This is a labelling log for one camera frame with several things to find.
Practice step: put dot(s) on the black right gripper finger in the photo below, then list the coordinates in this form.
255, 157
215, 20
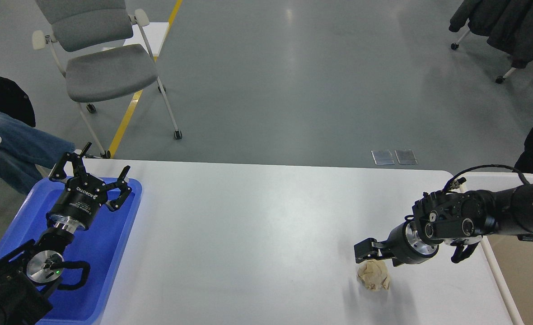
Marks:
371, 249

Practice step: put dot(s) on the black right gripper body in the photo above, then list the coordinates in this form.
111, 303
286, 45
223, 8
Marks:
406, 246

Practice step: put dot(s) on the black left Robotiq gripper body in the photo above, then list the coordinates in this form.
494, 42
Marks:
80, 201

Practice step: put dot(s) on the beige paper ball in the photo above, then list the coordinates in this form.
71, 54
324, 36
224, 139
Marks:
374, 275

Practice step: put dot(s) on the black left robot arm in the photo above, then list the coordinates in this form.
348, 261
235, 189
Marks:
33, 271

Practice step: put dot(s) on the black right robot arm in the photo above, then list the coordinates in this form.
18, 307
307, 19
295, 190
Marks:
457, 219

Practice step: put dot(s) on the blue plastic tray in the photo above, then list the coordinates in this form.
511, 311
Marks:
102, 246

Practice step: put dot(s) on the seated person in jeans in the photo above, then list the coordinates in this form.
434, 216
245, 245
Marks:
23, 148

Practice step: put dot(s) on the right metal floor plate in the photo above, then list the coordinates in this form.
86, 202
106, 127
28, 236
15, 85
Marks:
406, 157

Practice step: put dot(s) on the metal floor plate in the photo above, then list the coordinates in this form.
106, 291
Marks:
406, 157
382, 157

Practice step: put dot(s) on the left metal floor plate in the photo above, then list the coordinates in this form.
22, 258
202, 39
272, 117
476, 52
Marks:
382, 157

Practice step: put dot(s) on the grey office chair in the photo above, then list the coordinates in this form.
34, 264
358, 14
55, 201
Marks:
104, 75

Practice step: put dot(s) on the beige plastic bin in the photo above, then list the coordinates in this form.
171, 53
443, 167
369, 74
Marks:
514, 257

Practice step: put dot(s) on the white floor board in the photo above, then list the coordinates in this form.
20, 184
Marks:
155, 32

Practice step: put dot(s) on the chair with dark coats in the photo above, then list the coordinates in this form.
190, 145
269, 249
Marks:
507, 24

